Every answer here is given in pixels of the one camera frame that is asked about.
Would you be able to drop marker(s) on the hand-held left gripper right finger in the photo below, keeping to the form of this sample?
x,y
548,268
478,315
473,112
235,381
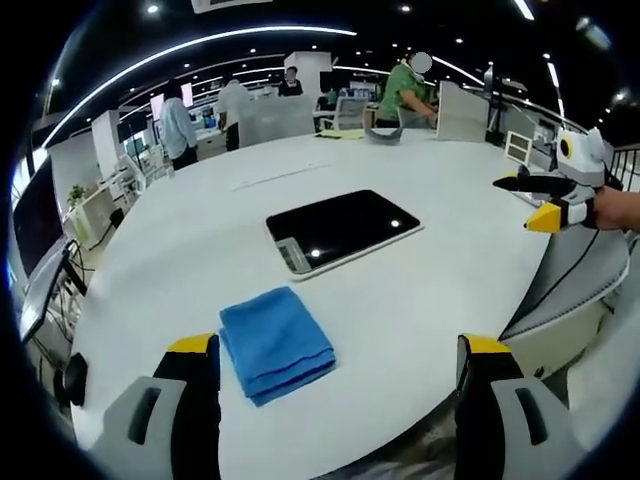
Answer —
x,y
492,400

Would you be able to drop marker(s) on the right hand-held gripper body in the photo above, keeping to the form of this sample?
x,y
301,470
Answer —
x,y
582,160

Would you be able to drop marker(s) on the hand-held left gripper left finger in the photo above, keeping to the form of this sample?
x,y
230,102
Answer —
x,y
190,400

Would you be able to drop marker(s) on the blue cleaning cloth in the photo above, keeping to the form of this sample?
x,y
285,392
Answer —
x,y
277,345

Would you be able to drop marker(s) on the black tablet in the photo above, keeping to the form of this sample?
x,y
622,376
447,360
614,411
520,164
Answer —
x,y
342,230

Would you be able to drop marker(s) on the person's right hand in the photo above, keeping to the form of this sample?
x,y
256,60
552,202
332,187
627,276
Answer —
x,y
617,210

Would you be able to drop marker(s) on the grey office chair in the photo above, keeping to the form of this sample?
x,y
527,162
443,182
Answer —
x,y
570,295

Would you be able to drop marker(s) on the grey desk partition panel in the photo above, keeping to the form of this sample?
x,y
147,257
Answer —
x,y
461,111

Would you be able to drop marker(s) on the grey curved object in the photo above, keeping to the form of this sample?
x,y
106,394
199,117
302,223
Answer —
x,y
385,136

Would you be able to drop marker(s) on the yellow paper sheet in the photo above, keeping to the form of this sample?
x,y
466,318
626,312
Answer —
x,y
341,134

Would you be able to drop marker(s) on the white mesh office chair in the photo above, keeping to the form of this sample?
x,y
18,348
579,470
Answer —
x,y
347,113

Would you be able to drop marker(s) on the dark computer monitor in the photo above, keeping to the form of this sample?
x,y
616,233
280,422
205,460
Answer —
x,y
35,235

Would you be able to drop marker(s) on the green potted plant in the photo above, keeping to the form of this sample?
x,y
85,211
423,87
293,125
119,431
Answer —
x,y
76,196

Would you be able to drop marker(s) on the grey translucent partition panel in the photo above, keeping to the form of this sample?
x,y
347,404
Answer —
x,y
274,120

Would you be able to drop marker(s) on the small white picture frame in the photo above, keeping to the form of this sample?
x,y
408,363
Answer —
x,y
518,146

